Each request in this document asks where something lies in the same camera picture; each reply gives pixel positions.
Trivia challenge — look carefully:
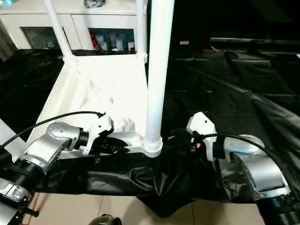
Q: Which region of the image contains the white plastic table top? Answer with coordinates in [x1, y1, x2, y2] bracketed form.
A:
[19, 52, 164, 158]

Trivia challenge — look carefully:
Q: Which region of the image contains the white plastic table leg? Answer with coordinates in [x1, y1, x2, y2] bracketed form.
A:
[45, 0, 80, 66]
[0, 118, 28, 162]
[142, 0, 176, 158]
[135, 0, 149, 64]

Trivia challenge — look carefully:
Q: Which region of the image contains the black mat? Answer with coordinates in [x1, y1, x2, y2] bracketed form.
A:
[0, 47, 300, 218]

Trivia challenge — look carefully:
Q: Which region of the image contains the black robot left foot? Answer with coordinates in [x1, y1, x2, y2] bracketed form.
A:
[89, 215, 116, 225]

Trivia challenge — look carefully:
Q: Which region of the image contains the dark grey bar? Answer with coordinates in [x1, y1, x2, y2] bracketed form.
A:
[211, 38, 300, 47]

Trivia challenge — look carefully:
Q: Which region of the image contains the white glass-door cabinet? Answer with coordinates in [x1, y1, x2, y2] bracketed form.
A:
[0, 0, 150, 54]

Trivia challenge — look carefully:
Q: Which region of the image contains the shiny silver ornament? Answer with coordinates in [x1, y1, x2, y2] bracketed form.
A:
[84, 0, 106, 8]

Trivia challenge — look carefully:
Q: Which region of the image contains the grey metal rack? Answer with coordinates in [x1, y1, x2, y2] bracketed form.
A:
[0, 19, 17, 61]

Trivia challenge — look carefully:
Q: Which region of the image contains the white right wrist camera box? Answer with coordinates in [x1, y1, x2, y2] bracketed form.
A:
[187, 112, 217, 162]

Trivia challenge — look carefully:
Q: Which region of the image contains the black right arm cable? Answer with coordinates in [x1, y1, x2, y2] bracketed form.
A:
[192, 133, 300, 188]

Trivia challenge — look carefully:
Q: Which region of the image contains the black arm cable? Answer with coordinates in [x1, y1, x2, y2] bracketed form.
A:
[0, 111, 106, 150]
[192, 133, 300, 188]

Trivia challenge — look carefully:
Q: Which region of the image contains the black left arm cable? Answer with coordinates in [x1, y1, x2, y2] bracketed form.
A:
[0, 111, 106, 150]

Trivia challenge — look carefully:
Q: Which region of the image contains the red floor cord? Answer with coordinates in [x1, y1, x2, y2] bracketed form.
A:
[23, 193, 43, 217]

